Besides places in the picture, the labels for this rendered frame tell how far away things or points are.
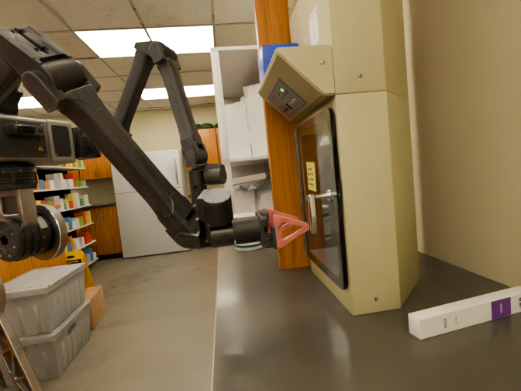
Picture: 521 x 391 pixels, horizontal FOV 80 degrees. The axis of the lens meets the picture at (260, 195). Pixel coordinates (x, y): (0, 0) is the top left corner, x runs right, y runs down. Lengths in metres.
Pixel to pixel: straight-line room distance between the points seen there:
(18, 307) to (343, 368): 2.35
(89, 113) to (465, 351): 0.77
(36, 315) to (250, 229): 2.16
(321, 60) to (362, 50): 0.09
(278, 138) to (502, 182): 0.61
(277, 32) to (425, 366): 0.94
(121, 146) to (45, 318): 2.10
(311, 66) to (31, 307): 2.38
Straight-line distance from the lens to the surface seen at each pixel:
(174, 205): 0.66
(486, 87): 1.00
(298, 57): 0.68
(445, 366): 0.62
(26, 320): 2.70
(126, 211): 5.77
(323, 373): 0.58
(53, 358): 2.74
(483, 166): 1.00
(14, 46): 0.69
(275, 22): 1.11
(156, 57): 1.18
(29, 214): 1.26
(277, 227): 0.61
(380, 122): 0.71
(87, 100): 0.67
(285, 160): 1.01
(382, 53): 0.74
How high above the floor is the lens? 1.27
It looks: 4 degrees down
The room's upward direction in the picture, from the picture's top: 6 degrees counter-clockwise
